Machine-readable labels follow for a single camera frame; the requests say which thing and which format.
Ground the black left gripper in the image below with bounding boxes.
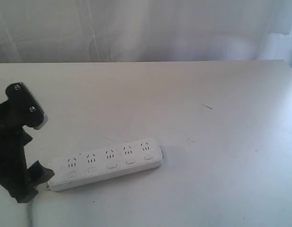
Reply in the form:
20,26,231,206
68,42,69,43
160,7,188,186
0,100,54,203

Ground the white five-outlet power strip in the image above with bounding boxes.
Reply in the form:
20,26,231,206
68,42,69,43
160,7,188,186
48,139,163,192

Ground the white backdrop curtain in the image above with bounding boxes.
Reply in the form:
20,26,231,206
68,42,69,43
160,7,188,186
0,0,292,67

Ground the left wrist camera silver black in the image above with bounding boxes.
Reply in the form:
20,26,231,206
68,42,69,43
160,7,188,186
5,82,48,130

